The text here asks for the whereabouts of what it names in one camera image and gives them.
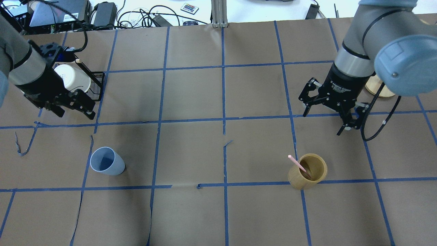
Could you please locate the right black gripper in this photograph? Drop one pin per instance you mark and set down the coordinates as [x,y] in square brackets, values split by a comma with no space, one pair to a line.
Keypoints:
[344,86]

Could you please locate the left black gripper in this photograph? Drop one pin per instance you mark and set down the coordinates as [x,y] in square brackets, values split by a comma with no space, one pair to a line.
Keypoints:
[41,89]

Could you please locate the pink chopstick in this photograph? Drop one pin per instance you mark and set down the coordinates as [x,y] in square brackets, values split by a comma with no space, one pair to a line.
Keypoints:
[299,166]

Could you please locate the blue-grey plastic cup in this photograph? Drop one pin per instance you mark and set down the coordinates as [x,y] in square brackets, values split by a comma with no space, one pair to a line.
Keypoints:
[106,161]

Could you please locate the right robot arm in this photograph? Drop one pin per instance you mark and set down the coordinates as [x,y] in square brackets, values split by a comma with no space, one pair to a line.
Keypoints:
[387,45]

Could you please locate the bamboo chopstick holder cup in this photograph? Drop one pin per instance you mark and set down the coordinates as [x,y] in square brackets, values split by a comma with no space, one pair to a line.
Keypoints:
[308,171]

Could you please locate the white mug on rack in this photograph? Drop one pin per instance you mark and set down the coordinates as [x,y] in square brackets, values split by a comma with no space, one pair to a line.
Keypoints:
[73,78]

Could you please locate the wooden mug tree stand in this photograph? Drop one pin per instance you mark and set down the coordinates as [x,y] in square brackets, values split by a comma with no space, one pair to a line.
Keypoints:
[373,85]

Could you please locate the black computer box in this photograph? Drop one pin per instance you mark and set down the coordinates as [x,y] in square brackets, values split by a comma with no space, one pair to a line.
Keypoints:
[48,19]

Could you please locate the black power adapter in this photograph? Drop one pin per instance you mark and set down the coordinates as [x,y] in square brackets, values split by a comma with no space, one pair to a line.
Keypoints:
[104,14]

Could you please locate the remote control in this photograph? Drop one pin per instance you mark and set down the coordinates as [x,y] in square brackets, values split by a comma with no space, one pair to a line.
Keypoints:
[189,8]

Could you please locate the black wire mug rack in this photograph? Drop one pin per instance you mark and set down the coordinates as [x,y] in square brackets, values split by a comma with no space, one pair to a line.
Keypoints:
[97,78]

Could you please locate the aluminium frame post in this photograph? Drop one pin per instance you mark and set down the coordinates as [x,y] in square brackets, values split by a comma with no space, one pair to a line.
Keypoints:
[219,14]

